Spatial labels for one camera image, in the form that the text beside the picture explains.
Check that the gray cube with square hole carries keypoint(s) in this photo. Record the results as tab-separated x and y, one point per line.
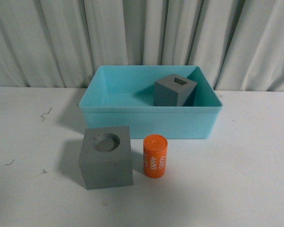
174	90

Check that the gray cube with round hole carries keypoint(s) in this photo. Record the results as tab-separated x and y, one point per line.
106	158

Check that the light blue plastic box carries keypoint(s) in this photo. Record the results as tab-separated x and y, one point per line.
123	96

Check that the orange cylinder part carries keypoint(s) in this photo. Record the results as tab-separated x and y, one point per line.
155	148

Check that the white pleated curtain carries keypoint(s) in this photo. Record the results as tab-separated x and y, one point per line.
239	44

